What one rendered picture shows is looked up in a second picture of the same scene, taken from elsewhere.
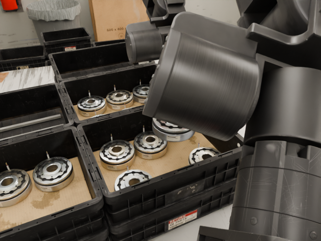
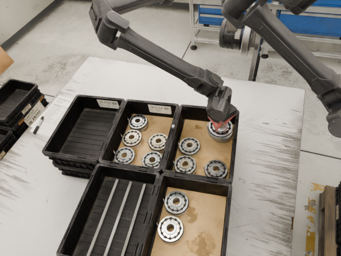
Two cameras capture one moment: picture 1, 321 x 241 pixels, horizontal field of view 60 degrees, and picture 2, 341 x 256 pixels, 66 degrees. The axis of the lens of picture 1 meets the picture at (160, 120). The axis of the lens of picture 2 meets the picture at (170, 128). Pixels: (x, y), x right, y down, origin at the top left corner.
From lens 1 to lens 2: 0.79 m
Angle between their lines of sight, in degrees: 35
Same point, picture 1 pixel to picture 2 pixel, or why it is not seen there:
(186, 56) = not seen: outside the picture
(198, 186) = not seen: hidden behind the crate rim
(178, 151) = (202, 138)
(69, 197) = (197, 203)
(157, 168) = (206, 154)
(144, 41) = (225, 107)
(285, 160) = not seen: outside the picture
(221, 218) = (238, 150)
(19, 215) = (194, 231)
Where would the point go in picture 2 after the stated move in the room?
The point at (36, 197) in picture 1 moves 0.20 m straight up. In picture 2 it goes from (186, 219) to (182, 199)
